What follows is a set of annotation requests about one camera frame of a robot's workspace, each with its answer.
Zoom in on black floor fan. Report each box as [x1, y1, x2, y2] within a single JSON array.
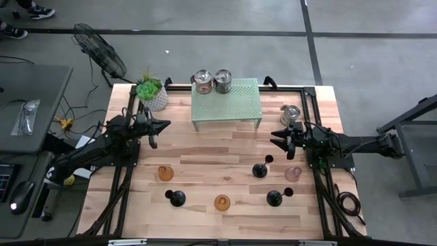
[[70, 23, 128, 88]]

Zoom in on black floor cable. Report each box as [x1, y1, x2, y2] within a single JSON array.
[[47, 56, 110, 137]]

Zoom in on black keyboard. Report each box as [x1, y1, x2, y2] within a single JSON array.
[[0, 163, 20, 203]]

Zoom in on grey desk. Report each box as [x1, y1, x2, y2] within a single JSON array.
[[0, 152, 55, 240], [0, 63, 74, 154]]

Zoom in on silver candle tin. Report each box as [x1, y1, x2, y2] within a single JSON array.
[[213, 69, 233, 95]]

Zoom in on silver tin orange label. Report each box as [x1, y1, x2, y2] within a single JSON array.
[[190, 69, 214, 95]]

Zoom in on white paper sheet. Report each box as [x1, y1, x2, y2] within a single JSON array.
[[73, 135, 98, 180]]

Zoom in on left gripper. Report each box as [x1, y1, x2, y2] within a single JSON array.
[[131, 108, 171, 150]]

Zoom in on coiled black cable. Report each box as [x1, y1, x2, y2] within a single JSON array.
[[334, 184, 367, 226]]

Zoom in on person's shoe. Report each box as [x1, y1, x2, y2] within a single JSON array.
[[0, 24, 29, 40], [27, 5, 55, 20]]

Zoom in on yellow power plug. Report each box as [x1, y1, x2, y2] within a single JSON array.
[[54, 116, 74, 131]]

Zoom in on succulent in white pot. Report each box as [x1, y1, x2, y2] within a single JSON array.
[[135, 68, 169, 112]]

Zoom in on silver tin green label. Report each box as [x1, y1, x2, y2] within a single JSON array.
[[279, 104, 302, 127]]

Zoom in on green perforated metal shelf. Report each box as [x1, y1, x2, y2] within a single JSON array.
[[190, 77, 263, 133]]

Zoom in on black aluminium rig frame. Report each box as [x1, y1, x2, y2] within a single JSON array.
[[76, 83, 368, 246]]

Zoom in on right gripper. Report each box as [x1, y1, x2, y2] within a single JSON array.
[[270, 120, 310, 161]]

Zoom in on silver aluminium bracket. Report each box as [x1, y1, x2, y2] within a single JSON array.
[[299, 240, 338, 246], [108, 238, 147, 246]]

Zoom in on pink glass candle holder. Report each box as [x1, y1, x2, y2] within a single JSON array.
[[284, 166, 302, 183]]

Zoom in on clear plastic bag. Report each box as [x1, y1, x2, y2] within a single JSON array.
[[10, 98, 41, 137]]

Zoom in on black candlestick holder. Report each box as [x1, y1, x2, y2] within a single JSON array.
[[251, 154, 274, 179], [164, 189, 187, 208], [266, 187, 294, 208]]

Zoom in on grey metal table frame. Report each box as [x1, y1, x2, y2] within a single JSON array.
[[376, 94, 437, 199]]

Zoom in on black computer mouse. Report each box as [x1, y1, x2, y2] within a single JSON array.
[[8, 180, 35, 215]]

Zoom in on amber glass candle holder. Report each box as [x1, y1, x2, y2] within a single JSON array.
[[214, 194, 231, 212], [157, 165, 175, 182]]

